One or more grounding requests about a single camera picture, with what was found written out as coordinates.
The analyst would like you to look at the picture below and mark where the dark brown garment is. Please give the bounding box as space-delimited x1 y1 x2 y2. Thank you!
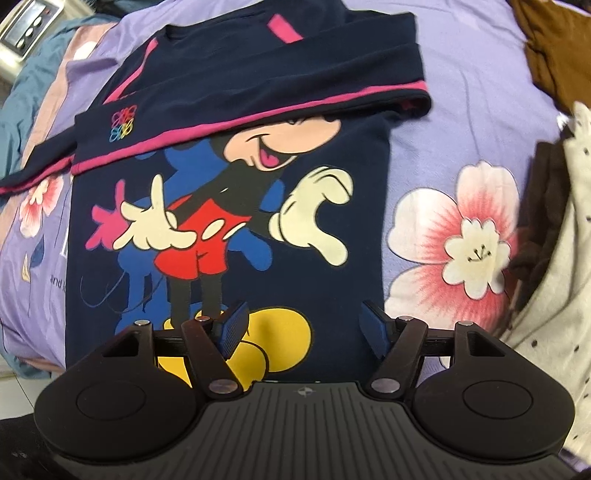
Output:
507 140 574 319

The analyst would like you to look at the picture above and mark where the navy cartoon print shirt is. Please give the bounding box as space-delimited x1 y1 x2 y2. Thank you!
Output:
0 0 433 389

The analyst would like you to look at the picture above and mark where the cream dotted garment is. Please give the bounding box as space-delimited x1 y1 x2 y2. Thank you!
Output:
500 100 591 464

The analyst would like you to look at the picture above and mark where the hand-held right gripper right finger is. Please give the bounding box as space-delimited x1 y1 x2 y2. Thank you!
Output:
359 300 525 398

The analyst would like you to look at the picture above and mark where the white appliance with control panel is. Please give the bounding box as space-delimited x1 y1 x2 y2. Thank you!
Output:
0 0 66 83

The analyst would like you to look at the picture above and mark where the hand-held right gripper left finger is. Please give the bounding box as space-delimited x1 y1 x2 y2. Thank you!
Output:
83 300 250 400

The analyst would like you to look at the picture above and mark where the teal blanket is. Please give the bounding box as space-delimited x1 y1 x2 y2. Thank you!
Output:
0 17 112 378

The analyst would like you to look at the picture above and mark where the purple floral bedsheet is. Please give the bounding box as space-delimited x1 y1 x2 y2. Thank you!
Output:
0 9 571 385

